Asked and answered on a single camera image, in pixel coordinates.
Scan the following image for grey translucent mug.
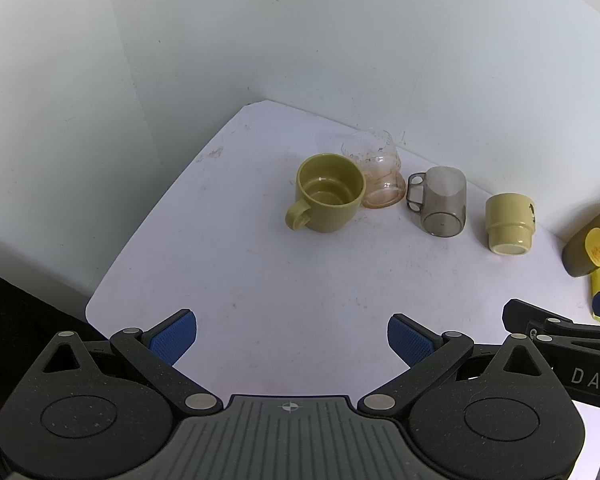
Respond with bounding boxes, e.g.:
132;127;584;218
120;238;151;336
406;166;468;237

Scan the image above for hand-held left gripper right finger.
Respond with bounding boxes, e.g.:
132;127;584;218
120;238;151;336
357;312;551;414

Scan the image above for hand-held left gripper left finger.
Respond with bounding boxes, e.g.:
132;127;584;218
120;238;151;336
40;308;223;414

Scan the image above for clear glass cup orange print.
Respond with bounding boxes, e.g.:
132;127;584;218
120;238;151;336
341;129;407;209

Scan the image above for pale yellow cup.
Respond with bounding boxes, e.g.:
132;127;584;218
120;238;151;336
484;193;538;255

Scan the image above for olive cup yellow label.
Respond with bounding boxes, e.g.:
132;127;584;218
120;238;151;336
561;206;600;278

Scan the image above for olive green mug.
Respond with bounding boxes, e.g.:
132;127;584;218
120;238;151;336
285;154;367;234

